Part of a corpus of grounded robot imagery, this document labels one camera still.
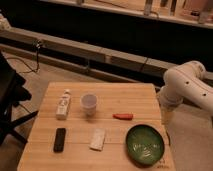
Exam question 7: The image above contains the green ceramic bowl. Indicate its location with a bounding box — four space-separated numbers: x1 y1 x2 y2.
125 124 165 166

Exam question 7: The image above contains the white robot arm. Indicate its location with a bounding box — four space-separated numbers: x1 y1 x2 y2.
157 61 213 125

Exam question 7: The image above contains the white rectangular packet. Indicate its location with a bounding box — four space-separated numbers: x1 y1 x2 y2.
89 129 106 151

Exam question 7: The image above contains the translucent plastic cup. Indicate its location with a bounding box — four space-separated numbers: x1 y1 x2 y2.
80 94 97 116

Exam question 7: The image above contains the white tube bottle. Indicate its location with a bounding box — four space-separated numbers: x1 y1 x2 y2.
56 89 71 120

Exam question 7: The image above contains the black remote control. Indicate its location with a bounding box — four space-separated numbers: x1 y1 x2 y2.
53 128 66 152

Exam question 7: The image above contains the black office chair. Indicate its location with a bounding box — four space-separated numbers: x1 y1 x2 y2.
0 51 38 145

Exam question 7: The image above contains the black cable on floor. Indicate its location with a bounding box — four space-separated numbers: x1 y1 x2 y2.
4 39 44 75

